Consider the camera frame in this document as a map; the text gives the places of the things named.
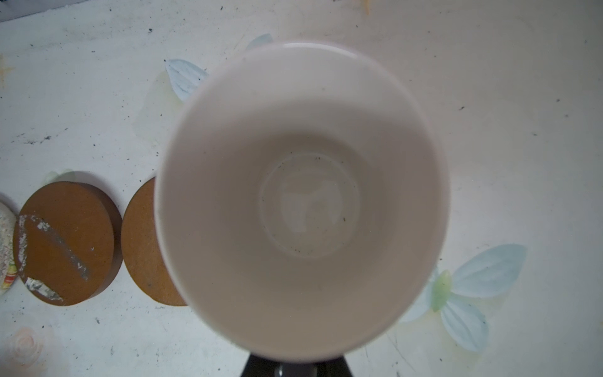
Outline plain wooden round coaster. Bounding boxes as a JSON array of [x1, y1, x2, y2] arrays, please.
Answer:
[[121, 178, 186, 306]]

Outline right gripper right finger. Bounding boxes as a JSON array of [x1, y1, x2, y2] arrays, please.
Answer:
[[315, 356, 353, 377]]

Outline lavender mug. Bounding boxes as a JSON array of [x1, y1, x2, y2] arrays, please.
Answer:
[[155, 42, 450, 363]]

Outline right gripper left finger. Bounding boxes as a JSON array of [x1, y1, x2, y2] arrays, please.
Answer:
[[240, 354, 278, 377]]

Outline multicolour woven round coaster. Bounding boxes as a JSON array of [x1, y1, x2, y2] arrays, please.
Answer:
[[0, 203, 17, 295]]

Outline scratched dark wooden round coaster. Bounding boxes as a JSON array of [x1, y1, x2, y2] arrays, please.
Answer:
[[14, 182, 122, 306]]

